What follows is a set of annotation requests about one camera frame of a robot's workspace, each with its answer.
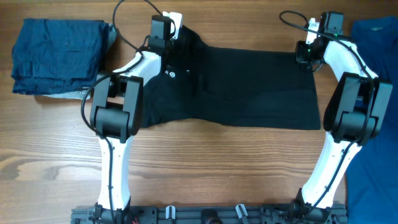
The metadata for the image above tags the black polo shirt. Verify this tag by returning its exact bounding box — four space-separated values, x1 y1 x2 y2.
141 27 321 130

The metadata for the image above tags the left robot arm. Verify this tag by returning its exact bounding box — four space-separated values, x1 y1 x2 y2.
90 12 182 223

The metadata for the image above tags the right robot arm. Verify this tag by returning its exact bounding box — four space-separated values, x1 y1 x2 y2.
288 11 392 223

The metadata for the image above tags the bright blue polo shirt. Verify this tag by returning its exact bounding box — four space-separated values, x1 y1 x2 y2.
345 16 398 224

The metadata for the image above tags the folded light grey garment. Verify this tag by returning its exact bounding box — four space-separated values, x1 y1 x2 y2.
46 24 117 100

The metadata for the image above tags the folded dark blue garment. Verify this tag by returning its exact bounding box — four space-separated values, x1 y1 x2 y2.
11 18 110 95

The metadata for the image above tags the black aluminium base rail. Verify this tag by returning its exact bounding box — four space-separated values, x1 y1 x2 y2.
70 204 348 224

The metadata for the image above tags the right white rail clip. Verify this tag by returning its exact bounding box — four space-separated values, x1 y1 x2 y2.
235 203 248 220

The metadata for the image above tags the white rail clip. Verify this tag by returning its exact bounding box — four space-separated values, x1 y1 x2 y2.
235 203 248 220
165 205 176 220

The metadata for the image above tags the left white rail clip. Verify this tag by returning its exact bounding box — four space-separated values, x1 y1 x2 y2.
165 205 176 220

